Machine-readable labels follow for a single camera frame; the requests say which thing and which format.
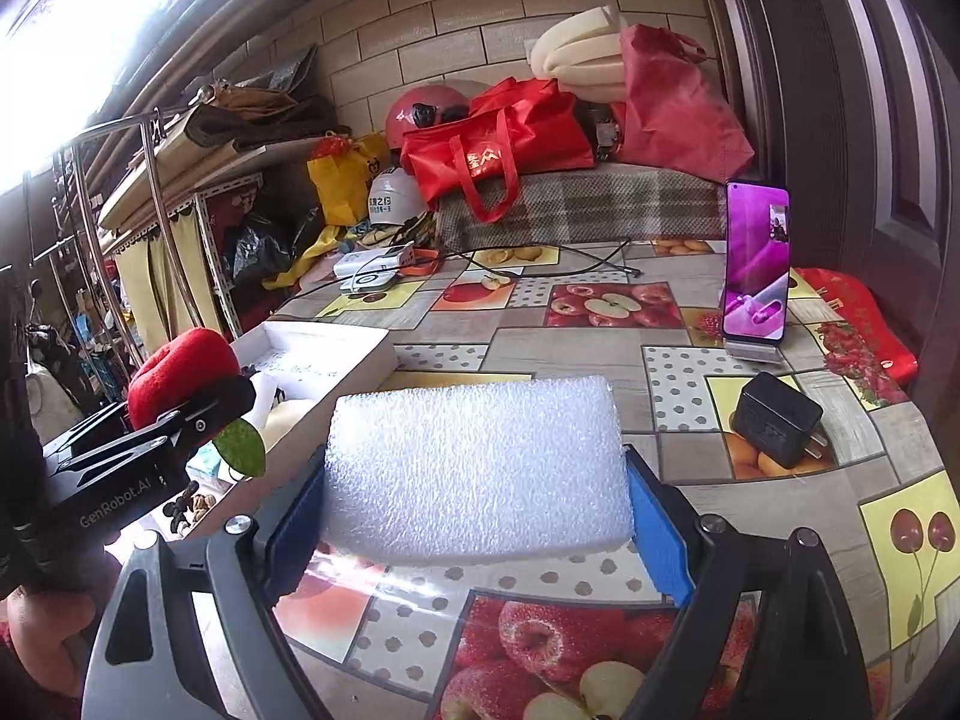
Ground red plush apple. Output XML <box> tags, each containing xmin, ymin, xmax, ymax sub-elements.
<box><xmin>127</xmin><ymin>327</ymin><xmax>267</xmax><ymax>478</ymax></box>

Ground white foam block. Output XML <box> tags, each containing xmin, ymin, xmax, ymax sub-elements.
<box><xmin>320</xmin><ymin>377</ymin><xmax>633</xmax><ymax>566</ymax></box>

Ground left hand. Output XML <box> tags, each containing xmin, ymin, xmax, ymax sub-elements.
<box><xmin>7</xmin><ymin>589</ymin><xmax>98</xmax><ymax>699</ymax></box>

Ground white shallow tray box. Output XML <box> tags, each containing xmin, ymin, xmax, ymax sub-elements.
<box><xmin>182</xmin><ymin>320</ymin><xmax>397</xmax><ymax>538</ymax></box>

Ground black power adapter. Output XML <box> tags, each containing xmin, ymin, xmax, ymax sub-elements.
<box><xmin>729</xmin><ymin>372</ymin><xmax>827</xmax><ymax>470</ymax></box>

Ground fruit pattern tablecloth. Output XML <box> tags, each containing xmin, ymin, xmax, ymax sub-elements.
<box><xmin>277</xmin><ymin>241</ymin><xmax>958</xmax><ymax>718</ymax></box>

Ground yellow curtain shelf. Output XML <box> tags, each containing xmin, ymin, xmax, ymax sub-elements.
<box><xmin>101</xmin><ymin>170</ymin><xmax>266</xmax><ymax>358</ymax></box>

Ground metal clothes rack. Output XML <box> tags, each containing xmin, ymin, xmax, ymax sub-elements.
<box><xmin>57</xmin><ymin>104</ymin><xmax>244</xmax><ymax>340</ymax></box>

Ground white power bank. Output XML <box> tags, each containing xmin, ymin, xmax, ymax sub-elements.
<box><xmin>334</xmin><ymin>242</ymin><xmax>413</xmax><ymax>294</ymax></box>

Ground smartphone on stand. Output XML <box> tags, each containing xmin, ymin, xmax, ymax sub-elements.
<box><xmin>721</xmin><ymin>182</ymin><xmax>791</xmax><ymax>362</ymax></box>

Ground plaid covered bench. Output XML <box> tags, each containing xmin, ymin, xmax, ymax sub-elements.
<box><xmin>434</xmin><ymin>163</ymin><xmax>727</xmax><ymax>252</ymax></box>

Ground white helmet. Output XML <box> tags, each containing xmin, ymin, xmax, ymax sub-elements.
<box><xmin>368</xmin><ymin>167</ymin><xmax>428</xmax><ymax>226</ymax></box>

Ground yellow shopping bag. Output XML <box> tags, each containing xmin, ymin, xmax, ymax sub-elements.
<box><xmin>308</xmin><ymin>132</ymin><xmax>391</xmax><ymax>227</ymax></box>

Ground red cloth bag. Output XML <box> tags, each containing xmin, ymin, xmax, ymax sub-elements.
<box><xmin>612</xmin><ymin>25</ymin><xmax>755</xmax><ymax>184</ymax></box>

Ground red tote bag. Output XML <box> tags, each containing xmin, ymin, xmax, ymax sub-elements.
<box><xmin>400</xmin><ymin>78</ymin><xmax>596</xmax><ymax>223</ymax></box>

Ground pink helmet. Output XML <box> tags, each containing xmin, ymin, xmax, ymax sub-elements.
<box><xmin>384</xmin><ymin>83</ymin><xmax>470</xmax><ymax>149</ymax></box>

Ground cream foam stack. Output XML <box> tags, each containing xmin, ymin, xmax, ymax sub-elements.
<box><xmin>527</xmin><ymin>5</ymin><xmax>626</xmax><ymax>104</ymax></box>

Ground black cable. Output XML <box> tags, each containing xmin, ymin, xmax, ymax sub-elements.
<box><xmin>291</xmin><ymin>239</ymin><xmax>643</xmax><ymax>301</ymax></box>

